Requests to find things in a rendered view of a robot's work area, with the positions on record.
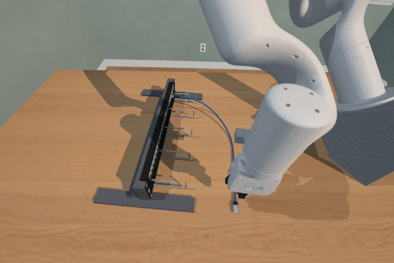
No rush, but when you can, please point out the network cable plug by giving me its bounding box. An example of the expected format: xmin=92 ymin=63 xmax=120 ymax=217
xmin=233 ymin=201 xmax=238 ymax=214

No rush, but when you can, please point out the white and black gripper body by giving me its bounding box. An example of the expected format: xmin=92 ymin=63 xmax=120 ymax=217
xmin=228 ymin=152 xmax=283 ymax=195

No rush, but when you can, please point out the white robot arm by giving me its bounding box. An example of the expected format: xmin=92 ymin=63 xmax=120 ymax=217
xmin=198 ymin=0 xmax=394 ymax=181

